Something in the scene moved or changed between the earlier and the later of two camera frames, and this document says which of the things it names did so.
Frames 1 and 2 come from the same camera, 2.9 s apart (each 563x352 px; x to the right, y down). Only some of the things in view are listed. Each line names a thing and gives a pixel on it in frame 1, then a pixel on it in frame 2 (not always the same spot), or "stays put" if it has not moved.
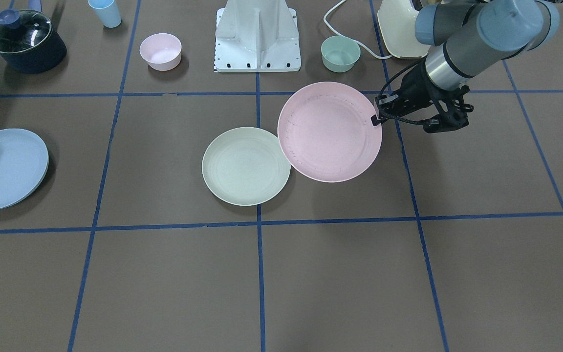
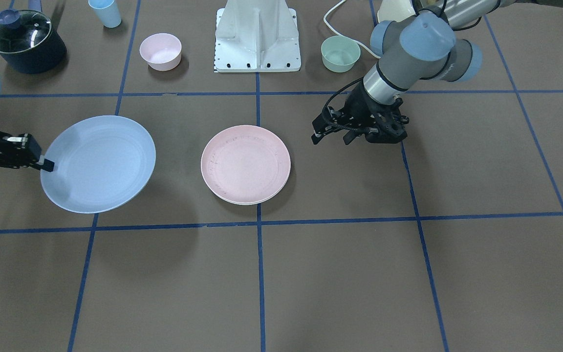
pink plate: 325,133 -> 246,165
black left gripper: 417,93 -> 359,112
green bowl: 339,54 stays put
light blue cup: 107,12 stays put
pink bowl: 162,51 stays put
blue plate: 5,166 -> 102,163
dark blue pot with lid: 24,39 stays put
